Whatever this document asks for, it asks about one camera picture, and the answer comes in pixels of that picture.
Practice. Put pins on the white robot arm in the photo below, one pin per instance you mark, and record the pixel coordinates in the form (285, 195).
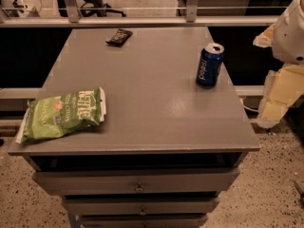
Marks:
(288, 37)

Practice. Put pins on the blue pepsi can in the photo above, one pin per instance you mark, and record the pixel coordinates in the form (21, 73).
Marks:
(210, 60)

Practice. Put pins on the grey drawer cabinet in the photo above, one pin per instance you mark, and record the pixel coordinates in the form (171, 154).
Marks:
(157, 117)

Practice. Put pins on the small black snack packet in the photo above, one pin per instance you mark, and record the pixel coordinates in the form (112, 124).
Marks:
(119, 38)

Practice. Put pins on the middle grey drawer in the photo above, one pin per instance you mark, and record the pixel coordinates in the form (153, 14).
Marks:
(140, 206)

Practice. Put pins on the grey drawer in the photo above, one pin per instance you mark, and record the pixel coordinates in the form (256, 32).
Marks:
(157, 221)
(140, 206)
(136, 181)

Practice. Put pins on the green kettle chips bag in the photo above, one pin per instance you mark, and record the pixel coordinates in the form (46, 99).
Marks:
(55, 117)

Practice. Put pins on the top grey drawer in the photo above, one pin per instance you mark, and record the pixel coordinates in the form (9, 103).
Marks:
(136, 181)

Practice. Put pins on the bottom grey drawer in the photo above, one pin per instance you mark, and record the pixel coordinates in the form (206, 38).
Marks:
(157, 221)

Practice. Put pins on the metal window railing frame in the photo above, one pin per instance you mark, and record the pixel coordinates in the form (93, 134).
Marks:
(140, 13)

